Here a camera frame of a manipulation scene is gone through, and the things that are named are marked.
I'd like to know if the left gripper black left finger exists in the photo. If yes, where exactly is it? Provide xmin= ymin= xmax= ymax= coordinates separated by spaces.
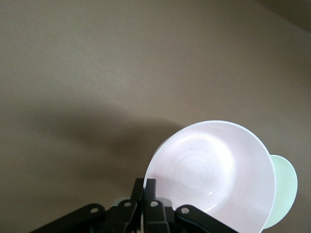
xmin=31 ymin=178 xmax=144 ymax=233

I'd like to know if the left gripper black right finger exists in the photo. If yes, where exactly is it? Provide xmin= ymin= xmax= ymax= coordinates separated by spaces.
xmin=142 ymin=178 xmax=244 ymax=233

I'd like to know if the pink bowl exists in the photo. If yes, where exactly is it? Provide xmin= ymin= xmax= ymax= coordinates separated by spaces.
xmin=145 ymin=120 xmax=276 ymax=233

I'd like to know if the white bowl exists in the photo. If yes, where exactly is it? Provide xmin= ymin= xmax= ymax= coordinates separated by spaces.
xmin=263 ymin=154 xmax=297 ymax=230

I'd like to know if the brown table cover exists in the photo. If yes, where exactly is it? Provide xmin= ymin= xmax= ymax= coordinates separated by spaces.
xmin=0 ymin=0 xmax=311 ymax=233

